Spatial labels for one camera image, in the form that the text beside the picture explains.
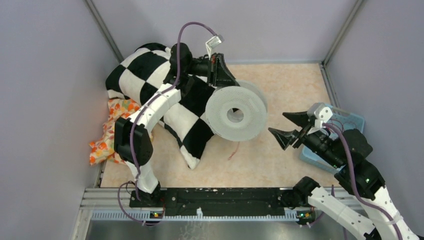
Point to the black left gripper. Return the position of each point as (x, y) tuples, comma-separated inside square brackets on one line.
[(217, 72)]

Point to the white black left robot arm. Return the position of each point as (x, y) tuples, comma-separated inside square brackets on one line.
[(132, 135)]

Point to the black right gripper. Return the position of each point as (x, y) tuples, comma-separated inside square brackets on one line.
[(284, 137)]

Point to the orange floral cloth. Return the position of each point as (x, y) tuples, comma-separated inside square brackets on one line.
[(103, 149)]

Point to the grey plastic cable spool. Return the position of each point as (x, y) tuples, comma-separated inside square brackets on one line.
[(237, 113)]

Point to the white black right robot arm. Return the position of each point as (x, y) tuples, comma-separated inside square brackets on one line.
[(346, 150)]

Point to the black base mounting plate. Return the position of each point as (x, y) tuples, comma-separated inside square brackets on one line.
[(222, 202)]

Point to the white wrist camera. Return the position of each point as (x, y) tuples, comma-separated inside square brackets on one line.
[(319, 113), (212, 43)]

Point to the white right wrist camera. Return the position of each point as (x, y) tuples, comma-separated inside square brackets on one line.
[(319, 113)]

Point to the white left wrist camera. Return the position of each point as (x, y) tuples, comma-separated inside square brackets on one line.
[(212, 43)]

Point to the black white checkered pillow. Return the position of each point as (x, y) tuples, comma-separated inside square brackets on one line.
[(185, 129)]

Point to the light blue plastic basket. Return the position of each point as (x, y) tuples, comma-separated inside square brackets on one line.
[(342, 120)]

